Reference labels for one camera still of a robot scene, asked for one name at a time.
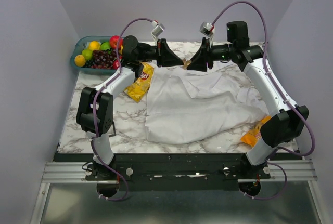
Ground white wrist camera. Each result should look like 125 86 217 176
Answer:
200 21 215 45
151 20 165 44

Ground orange snack bag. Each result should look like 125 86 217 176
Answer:
240 115 271 148

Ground dark purple grapes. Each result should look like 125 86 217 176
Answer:
84 49 117 70

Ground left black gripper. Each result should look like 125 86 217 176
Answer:
136 38 184 68

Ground green lime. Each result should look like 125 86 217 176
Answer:
81 49 93 60

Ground small black wire cube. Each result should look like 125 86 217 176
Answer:
108 120 117 137

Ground orange fruit front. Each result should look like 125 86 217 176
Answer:
74 55 86 67

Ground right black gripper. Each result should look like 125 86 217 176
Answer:
186 37 234 73

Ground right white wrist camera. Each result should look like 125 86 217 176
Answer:
200 21 215 45

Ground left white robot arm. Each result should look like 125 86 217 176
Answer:
76 35 183 180

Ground white shirt garment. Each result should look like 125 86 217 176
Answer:
145 62 268 144

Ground yellow Lays chip bag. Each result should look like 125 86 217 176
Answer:
124 62 154 102

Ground green apple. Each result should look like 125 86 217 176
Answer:
100 42 112 51

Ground red apple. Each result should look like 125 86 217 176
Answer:
109 35 123 50

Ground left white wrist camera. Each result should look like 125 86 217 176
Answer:
151 20 165 44

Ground aluminium extrusion rail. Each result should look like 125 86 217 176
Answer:
42 160 318 183

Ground teal fruit basket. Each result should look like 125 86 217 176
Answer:
70 36 123 75

